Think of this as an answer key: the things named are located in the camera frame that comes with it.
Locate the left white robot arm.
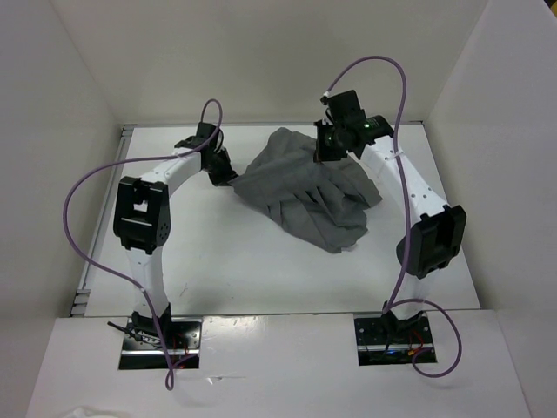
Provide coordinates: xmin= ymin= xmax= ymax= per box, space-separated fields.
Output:
xmin=113 ymin=130 xmax=238 ymax=348

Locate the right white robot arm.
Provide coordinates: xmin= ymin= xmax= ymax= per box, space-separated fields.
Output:
xmin=314 ymin=116 xmax=466 ymax=342

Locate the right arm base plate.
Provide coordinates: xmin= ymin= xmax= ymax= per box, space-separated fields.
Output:
xmin=353 ymin=313 xmax=437 ymax=367

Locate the grey pleated skirt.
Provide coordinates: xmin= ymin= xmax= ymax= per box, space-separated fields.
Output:
xmin=232 ymin=127 xmax=382 ymax=253

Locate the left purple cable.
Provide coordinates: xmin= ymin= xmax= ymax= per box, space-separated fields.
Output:
xmin=63 ymin=98 xmax=225 ymax=391

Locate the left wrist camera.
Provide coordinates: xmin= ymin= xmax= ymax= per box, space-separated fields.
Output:
xmin=194 ymin=122 xmax=220 ymax=151

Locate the white crumpled plastic bag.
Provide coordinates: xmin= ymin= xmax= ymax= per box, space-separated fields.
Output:
xmin=61 ymin=406 xmax=129 ymax=418

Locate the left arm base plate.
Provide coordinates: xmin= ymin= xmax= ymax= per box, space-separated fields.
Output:
xmin=117 ymin=316 xmax=205 ymax=371

